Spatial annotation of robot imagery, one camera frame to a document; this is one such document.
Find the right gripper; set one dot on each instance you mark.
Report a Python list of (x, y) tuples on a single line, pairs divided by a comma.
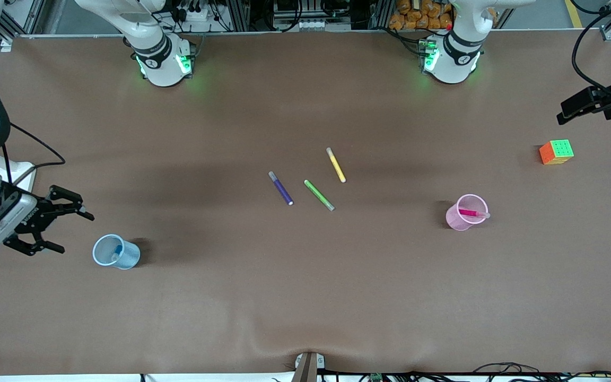
[(34, 220)]

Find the blue marker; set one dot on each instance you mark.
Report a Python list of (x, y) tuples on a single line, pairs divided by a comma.
[(116, 253)]

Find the pink marker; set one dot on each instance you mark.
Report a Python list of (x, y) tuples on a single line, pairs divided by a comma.
[(472, 213)]

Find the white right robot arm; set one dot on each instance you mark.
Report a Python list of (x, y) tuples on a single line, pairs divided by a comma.
[(159, 63)]

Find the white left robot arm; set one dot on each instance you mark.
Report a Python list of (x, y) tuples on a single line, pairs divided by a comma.
[(451, 58)]

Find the white lamp base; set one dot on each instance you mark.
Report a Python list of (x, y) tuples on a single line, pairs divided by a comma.
[(27, 183)]

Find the colourful puzzle cube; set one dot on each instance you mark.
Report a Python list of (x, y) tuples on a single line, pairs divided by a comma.
[(556, 153)]

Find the blue mesh cup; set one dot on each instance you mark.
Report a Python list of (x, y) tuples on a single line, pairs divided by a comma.
[(130, 257)]

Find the pink mesh cup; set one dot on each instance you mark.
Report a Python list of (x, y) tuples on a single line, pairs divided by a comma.
[(454, 220)]

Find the purple marker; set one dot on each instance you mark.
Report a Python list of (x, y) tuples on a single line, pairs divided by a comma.
[(281, 189)]

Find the white power strip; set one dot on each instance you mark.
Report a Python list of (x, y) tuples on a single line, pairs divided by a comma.
[(194, 15)]

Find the yellow marker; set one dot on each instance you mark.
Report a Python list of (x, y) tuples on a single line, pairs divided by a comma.
[(336, 165)]

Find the brown table mat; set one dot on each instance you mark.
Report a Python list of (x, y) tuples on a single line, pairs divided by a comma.
[(305, 292)]

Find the green marker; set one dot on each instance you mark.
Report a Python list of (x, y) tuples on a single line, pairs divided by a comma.
[(319, 194)]

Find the white connector strip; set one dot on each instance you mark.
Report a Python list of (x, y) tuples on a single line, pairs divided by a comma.
[(311, 24)]

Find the small green circuit board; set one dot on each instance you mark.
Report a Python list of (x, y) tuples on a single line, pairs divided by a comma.
[(375, 378)]

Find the aluminium frame profile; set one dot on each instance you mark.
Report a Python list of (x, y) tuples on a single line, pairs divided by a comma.
[(239, 15), (381, 13)]

